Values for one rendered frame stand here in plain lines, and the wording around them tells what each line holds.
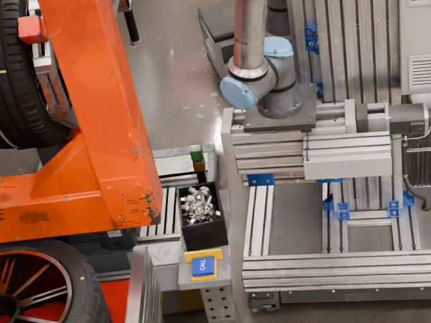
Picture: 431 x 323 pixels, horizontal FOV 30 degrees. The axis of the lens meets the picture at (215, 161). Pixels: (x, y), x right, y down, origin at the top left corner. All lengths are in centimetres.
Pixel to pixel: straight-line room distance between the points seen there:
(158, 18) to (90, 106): 261
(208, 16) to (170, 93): 45
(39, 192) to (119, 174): 28
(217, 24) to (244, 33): 184
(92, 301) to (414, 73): 122
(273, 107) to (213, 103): 160
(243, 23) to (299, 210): 107
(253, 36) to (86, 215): 85
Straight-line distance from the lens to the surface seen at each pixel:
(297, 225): 301
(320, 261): 284
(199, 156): 270
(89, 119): 240
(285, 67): 242
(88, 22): 223
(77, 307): 251
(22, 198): 269
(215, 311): 285
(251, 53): 225
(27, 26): 272
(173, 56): 452
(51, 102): 285
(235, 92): 232
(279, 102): 247
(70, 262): 266
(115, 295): 283
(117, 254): 305
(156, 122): 402
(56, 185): 261
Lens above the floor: 229
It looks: 38 degrees down
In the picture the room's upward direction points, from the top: 12 degrees counter-clockwise
